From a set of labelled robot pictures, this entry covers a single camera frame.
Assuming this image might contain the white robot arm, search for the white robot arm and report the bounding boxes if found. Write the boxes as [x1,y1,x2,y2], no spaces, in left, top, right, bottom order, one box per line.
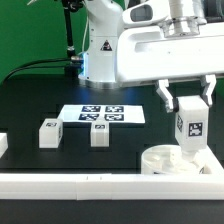
[79,0,224,112]

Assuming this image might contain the white marker sheet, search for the white marker sheet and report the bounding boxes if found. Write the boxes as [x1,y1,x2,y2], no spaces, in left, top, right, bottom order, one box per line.
[58,104,145,124]

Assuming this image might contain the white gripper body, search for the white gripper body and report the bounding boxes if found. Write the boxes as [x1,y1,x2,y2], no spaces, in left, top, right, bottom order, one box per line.
[115,22,224,87]

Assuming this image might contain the black cable bundle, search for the black cable bundle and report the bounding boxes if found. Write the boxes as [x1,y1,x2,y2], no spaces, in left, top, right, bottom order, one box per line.
[0,58,83,84]

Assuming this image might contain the white block at left edge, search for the white block at left edge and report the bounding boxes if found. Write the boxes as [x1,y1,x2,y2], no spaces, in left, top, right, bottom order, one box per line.
[0,133,8,158]

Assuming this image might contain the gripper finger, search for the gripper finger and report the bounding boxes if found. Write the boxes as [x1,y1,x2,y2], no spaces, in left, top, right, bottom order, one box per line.
[156,79,174,113]
[200,74,216,107]

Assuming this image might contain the black camera stand pole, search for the black camera stand pole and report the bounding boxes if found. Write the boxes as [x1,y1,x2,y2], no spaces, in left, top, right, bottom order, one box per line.
[55,0,84,78]

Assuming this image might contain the white U-shaped fence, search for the white U-shaped fence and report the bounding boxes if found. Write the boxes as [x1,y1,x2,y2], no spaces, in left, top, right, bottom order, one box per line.
[0,150,224,200]

